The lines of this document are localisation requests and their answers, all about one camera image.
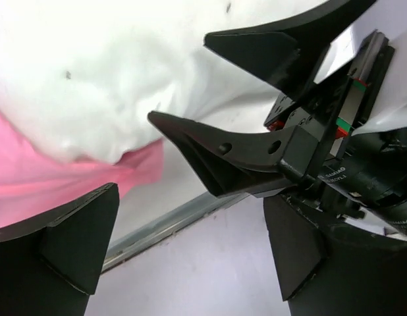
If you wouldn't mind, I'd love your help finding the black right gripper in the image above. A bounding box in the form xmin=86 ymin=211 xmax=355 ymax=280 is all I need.
xmin=204 ymin=0 xmax=407 ymax=237

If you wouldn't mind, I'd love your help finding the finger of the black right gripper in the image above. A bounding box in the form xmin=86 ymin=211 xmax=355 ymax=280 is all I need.
xmin=148 ymin=111 xmax=318 ymax=198

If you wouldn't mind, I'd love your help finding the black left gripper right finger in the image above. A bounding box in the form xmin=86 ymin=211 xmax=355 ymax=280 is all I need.
xmin=263 ymin=195 xmax=407 ymax=316

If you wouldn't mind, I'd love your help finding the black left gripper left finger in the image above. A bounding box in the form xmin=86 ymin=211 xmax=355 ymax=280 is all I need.
xmin=0 ymin=183 xmax=119 ymax=315

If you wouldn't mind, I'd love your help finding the pink fabric pillowcase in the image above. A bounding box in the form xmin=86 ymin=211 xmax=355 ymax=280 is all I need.
xmin=0 ymin=114 xmax=163 ymax=228

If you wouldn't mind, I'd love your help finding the white pillow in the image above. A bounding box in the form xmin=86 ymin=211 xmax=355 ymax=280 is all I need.
xmin=0 ymin=1 xmax=319 ymax=164

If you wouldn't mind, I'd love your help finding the aluminium table frame rail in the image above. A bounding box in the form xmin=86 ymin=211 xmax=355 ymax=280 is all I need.
xmin=102 ymin=192 xmax=248 ymax=273

